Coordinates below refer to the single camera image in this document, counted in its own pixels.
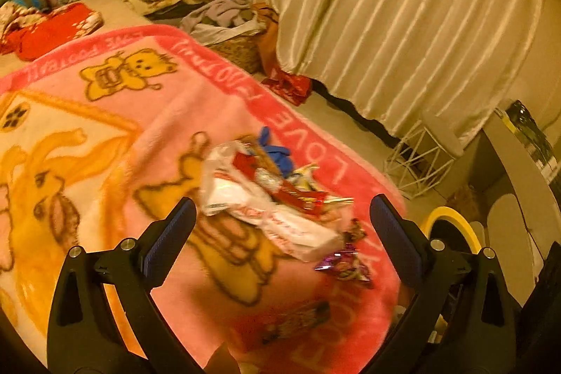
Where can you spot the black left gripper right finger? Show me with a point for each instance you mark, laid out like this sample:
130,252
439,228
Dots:
405,244

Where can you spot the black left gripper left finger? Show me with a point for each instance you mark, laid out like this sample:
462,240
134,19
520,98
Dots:
163,241

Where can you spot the purple candy wrapper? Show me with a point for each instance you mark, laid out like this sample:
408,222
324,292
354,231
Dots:
345,266

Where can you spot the white plastic bag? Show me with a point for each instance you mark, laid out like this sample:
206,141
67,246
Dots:
225,189

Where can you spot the red long candy wrapper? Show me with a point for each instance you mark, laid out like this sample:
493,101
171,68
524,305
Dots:
312,203

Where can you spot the red snack bar wrapper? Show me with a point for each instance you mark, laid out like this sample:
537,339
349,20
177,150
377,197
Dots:
288,324

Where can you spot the yellow white snack bag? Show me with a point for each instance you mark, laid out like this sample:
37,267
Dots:
303,178

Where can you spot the yellow rimmed black trash bin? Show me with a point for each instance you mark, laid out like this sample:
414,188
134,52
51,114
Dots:
455,231

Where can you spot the white chair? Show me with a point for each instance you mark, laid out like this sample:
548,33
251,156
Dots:
506,233

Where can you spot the pink cartoon fleece blanket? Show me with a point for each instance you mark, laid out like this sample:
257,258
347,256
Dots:
104,135

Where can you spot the white dressing table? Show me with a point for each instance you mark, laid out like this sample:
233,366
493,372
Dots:
537,203

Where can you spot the red plastic bag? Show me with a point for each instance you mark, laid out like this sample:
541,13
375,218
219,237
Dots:
292,88

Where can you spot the cream striped satin curtain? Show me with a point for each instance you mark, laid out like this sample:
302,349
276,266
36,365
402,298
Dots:
394,59

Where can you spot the floral laundry basket with clothes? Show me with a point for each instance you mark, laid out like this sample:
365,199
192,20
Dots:
228,28

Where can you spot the red floral clothing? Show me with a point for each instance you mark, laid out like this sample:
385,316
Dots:
31,35

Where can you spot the white wire side stool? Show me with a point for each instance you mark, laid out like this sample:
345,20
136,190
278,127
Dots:
423,157

